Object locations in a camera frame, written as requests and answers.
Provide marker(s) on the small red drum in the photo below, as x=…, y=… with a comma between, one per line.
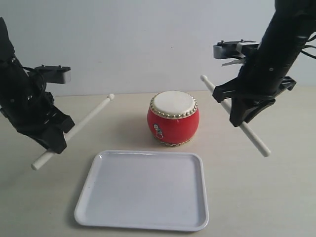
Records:
x=173, y=117

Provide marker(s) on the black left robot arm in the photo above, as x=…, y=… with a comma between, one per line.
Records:
x=7, y=52

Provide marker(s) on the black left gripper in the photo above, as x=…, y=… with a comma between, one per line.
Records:
x=30, y=108

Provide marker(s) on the white drumstick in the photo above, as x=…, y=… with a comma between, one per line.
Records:
x=48, y=154
x=251, y=135

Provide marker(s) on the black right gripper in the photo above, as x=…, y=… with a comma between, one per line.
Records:
x=257, y=80

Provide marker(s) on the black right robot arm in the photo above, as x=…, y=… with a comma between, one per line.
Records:
x=289, y=31

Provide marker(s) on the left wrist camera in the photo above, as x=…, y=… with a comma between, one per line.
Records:
x=55, y=74

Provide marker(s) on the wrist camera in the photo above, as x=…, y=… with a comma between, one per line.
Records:
x=55, y=74
x=236, y=50

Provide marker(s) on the white plastic tray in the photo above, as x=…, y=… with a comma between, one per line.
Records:
x=148, y=190

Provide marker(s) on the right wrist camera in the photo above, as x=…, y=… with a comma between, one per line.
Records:
x=236, y=50

